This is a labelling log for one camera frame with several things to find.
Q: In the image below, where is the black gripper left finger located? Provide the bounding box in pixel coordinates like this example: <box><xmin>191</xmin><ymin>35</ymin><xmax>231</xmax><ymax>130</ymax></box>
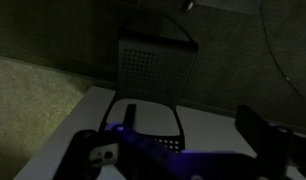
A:
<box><xmin>123</xmin><ymin>103</ymin><xmax>138</xmax><ymax>130</ymax></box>

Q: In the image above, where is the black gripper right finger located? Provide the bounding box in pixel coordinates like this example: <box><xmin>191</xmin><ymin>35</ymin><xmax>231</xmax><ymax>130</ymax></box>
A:
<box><xmin>234</xmin><ymin>104</ymin><xmax>295</xmax><ymax>169</ymax></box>

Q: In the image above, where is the black perforated metal chair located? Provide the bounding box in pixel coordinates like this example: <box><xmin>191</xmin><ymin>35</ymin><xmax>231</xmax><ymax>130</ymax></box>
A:
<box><xmin>98</xmin><ymin>15</ymin><xmax>200</xmax><ymax>155</ymax></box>

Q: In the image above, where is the thin black floor cable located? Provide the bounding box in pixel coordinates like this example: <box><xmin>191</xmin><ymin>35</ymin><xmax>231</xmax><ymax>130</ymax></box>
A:
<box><xmin>259</xmin><ymin>0</ymin><xmax>306</xmax><ymax>108</ymax></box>

